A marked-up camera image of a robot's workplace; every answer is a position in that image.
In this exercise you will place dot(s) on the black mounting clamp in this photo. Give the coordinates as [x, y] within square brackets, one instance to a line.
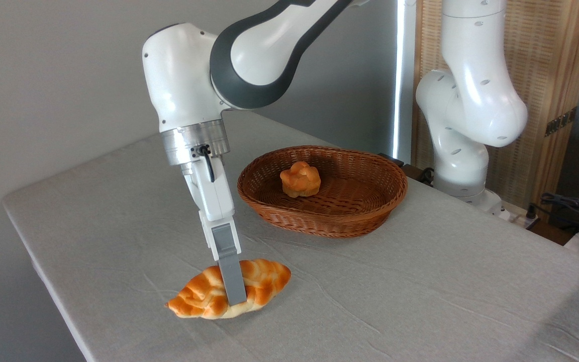
[415, 173]

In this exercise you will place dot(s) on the grey tablecloth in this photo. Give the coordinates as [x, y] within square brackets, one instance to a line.
[370, 301]

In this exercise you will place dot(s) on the brown wicker basket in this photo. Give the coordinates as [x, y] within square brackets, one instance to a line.
[370, 213]

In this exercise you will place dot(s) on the white vertical light strip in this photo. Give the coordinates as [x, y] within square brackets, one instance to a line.
[404, 75]

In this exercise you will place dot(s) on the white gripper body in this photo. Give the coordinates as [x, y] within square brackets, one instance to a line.
[211, 191]

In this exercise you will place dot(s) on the long braided bread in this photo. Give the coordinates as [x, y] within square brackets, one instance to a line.
[269, 276]

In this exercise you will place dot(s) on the flower-shaped bread roll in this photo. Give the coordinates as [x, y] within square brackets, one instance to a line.
[299, 180]

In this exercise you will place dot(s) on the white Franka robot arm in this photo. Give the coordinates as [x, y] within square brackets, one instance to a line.
[184, 80]

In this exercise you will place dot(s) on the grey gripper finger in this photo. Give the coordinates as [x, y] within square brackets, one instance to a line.
[231, 271]

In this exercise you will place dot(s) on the black metal screen hinge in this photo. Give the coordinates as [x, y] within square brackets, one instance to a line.
[561, 121]

